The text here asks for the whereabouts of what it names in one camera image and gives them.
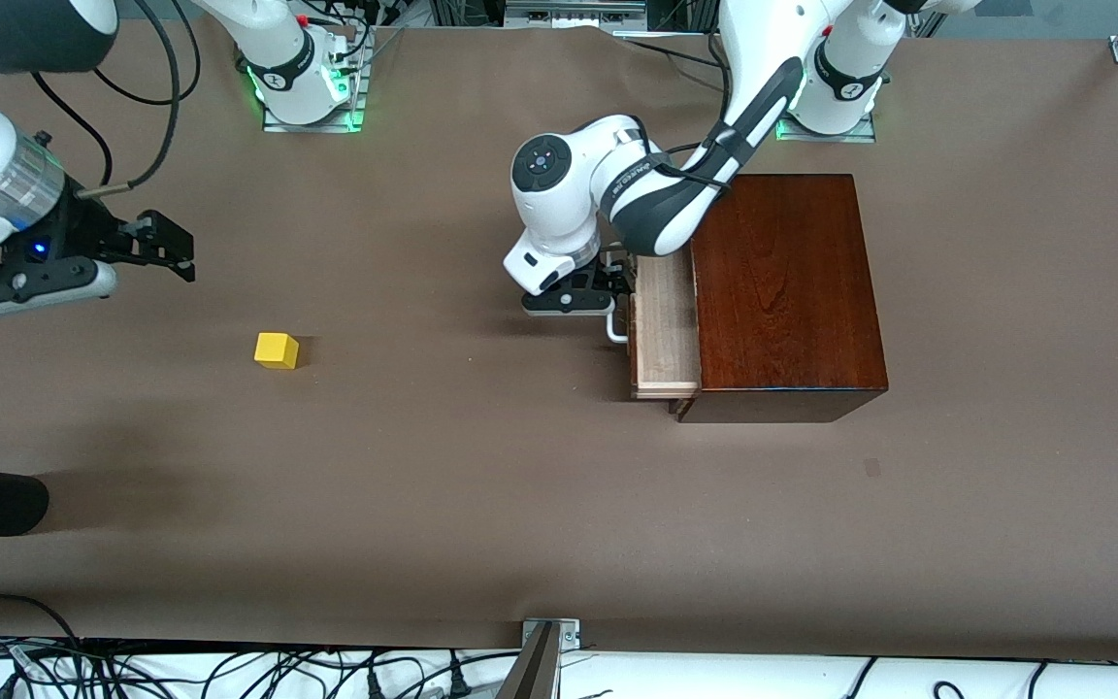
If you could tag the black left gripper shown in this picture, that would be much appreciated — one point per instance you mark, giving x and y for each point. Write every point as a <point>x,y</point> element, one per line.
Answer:
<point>610,275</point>

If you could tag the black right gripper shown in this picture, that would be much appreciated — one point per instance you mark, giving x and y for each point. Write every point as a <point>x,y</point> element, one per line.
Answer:
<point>83,236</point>

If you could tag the light wood drawer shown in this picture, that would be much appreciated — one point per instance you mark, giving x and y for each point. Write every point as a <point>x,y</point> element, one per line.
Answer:
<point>666,330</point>

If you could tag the yellow cube block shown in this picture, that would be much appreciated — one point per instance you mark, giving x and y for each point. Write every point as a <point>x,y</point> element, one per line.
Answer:
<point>276,350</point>

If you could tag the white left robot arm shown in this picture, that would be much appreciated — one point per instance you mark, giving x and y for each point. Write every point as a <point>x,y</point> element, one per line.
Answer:
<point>569,184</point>

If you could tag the dark brown wooden cabinet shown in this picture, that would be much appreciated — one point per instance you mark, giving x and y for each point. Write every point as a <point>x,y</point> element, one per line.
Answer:
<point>782,291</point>

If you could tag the grey control box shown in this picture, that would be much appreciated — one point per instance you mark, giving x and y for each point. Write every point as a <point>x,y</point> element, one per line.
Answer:
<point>574,12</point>

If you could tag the aluminium arm base plate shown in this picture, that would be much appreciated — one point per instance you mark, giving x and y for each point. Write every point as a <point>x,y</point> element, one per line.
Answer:
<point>792,131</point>
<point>355,97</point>

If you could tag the metal corner bracket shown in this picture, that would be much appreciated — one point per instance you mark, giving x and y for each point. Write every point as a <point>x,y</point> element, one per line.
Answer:
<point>569,633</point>

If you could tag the grey camera mount pole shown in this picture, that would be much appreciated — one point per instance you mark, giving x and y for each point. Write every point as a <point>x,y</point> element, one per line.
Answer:
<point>532,670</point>

